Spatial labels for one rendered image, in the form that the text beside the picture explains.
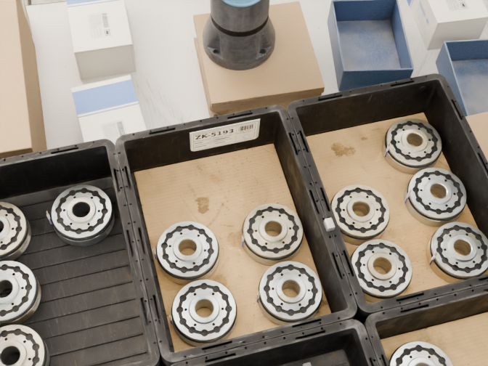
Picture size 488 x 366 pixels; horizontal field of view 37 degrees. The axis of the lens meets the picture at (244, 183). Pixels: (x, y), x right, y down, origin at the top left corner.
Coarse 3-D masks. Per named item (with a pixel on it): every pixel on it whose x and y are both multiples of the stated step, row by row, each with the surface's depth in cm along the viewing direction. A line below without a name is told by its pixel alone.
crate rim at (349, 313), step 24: (216, 120) 125; (240, 120) 126; (288, 120) 125; (120, 144) 122; (120, 168) 121; (312, 192) 118; (144, 240) 113; (144, 264) 111; (336, 264) 114; (336, 312) 108; (240, 336) 106; (264, 336) 106; (168, 360) 104
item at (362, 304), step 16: (400, 80) 131; (416, 80) 131; (432, 80) 131; (320, 96) 128; (336, 96) 128; (352, 96) 128; (448, 96) 129; (288, 112) 126; (464, 128) 126; (480, 160) 123; (320, 192) 118; (336, 224) 116; (336, 240) 114; (352, 272) 112; (352, 288) 110; (432, 288) 111; (448, 288) 111; (464, 288) 111; (368, 304) 109; (384, 304) 109; (400, 304) 109
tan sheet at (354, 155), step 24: (312, 144) 135; (336, 144) 135; (360, 144) 135; (336, 168) 133; (360, 168) 133; (384, 168) 133; (336, 192) 130; (384, 192) 130; (408, 216) 128; (408, 240) 126; (408, 288) 122
